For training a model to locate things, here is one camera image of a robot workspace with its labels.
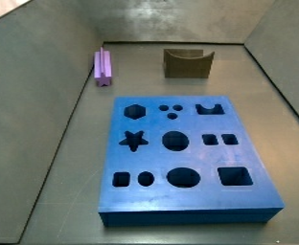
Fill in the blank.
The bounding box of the purple star-shaped peg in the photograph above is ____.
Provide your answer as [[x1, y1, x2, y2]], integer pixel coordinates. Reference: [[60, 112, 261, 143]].
[[95, 48, 113, 87]]

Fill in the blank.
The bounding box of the dark curved fixture block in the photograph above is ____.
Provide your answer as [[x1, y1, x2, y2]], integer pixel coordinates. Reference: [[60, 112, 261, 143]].
[[165, 49, 216, 78]]

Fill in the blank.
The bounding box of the blue shape-sorting board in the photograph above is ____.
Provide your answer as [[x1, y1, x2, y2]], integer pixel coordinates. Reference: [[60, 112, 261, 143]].
[[99, 96, 285, 227]]

